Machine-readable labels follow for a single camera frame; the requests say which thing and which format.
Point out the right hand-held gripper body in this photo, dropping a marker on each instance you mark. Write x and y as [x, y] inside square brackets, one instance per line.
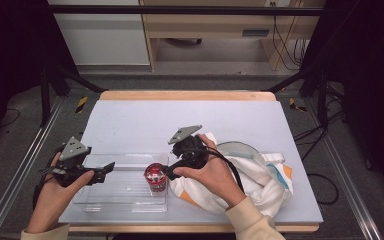
[190, 151]

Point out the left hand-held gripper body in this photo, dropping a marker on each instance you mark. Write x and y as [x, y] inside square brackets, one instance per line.
[73, 153]

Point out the white tote bag coloured spots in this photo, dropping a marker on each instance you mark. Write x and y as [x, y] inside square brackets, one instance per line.
[263, 180]

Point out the black metal stand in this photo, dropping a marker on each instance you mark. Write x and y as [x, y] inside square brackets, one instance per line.
[51, 83]
[313, 83]

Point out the person's right hand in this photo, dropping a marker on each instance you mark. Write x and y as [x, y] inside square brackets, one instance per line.
[216, 180]

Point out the clear plastic tray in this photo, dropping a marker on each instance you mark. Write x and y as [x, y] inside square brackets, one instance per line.
[123, 190]

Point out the black curtain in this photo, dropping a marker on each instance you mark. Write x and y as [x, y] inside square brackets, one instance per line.
[370, 66]
[6, 50]

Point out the yellow-black tape marker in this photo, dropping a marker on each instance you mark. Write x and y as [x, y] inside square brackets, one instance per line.
[295, 105]
[81, 104]

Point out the person's left hand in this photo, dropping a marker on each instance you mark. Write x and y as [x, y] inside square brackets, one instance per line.
[51, 200]

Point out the aluminium floor rail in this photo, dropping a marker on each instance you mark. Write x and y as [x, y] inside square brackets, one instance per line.
[23, 163]
[346, 173]

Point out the black horizontal frame bar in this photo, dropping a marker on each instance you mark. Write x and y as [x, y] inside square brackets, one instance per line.
[180, 10]

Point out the white cabinet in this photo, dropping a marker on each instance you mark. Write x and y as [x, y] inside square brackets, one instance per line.
[103, 40]

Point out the red-lidded candy jar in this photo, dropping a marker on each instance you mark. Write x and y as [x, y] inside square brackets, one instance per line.
[155, 178]

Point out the light wooden desk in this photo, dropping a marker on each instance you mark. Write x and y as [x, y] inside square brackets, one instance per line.
[206, 25]

